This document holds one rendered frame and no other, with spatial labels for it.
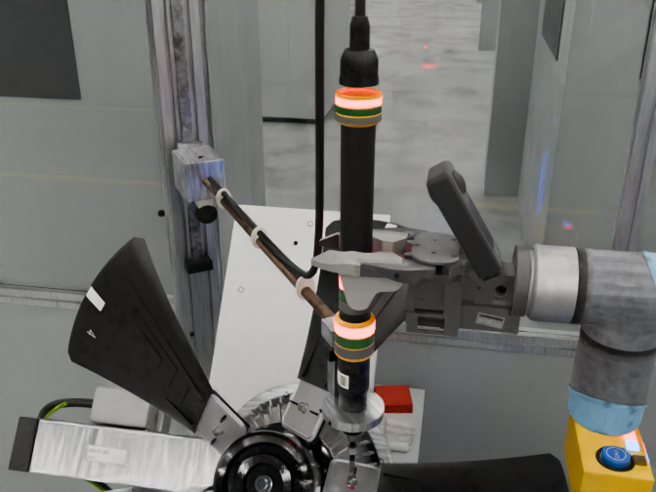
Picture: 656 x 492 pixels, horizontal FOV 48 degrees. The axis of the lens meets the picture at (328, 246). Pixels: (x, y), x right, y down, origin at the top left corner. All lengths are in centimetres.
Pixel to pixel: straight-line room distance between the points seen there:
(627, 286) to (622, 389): 11
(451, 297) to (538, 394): 99
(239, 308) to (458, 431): 74
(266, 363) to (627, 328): 61
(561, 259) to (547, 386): 97
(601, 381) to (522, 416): 95
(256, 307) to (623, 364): 62
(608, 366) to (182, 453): 59
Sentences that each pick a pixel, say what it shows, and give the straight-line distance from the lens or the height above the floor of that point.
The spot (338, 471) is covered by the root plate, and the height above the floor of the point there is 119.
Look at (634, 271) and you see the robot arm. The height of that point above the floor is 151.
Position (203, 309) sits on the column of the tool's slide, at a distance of 152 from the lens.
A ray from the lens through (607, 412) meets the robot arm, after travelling 80.
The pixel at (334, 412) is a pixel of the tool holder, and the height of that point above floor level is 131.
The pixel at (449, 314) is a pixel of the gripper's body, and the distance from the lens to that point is 73.
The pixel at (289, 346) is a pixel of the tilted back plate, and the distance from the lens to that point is 117.
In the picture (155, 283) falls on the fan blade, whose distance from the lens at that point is 94.
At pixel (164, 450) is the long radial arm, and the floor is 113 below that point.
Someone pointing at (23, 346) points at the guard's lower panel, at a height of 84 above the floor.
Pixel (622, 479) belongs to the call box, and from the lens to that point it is 119.
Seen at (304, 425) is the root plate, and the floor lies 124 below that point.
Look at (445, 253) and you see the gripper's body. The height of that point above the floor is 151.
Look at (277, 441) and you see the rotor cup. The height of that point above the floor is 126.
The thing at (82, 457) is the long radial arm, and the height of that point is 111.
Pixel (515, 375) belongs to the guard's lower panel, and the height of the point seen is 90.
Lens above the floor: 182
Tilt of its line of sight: 25 degrees down
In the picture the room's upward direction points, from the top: straight up
